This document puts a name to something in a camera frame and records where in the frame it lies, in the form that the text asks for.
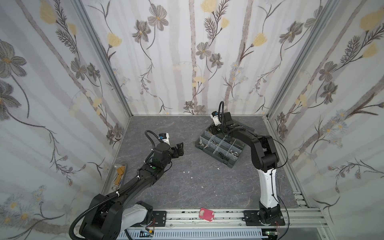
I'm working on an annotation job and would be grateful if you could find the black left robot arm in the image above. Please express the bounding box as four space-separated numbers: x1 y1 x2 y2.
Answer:
69 130 184 240

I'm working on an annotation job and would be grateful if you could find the metal tray with tools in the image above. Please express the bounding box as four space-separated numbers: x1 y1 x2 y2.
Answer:
112 164 127 190

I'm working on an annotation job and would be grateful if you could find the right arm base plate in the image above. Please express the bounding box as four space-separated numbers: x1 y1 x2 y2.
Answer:
243 210 286 227

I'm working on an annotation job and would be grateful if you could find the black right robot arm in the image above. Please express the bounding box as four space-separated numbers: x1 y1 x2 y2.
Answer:
211 101 282 223

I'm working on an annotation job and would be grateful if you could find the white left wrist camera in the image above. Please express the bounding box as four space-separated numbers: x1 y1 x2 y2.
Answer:
159 133 170 145

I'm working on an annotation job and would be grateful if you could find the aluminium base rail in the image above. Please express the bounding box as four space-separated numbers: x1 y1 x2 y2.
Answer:
154 208 328 229

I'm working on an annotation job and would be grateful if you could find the pink plastic card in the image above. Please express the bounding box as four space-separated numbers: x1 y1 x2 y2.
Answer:
199 208 215 222

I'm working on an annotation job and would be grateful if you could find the white ribbed cable duct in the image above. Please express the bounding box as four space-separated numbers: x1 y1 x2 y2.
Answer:
118 229 268 240

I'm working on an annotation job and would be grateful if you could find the clear compartment organizer box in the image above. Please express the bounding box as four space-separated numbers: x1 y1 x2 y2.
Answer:
195 123 246 168

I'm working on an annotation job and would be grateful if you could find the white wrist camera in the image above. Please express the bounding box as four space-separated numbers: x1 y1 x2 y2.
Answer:
159 133 170 145
211 111 221 126

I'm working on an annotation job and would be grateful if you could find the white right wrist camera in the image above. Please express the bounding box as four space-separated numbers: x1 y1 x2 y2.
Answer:
211 111 221 126

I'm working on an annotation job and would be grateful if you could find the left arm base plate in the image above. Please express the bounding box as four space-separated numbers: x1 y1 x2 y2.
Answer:
148 211 167 228

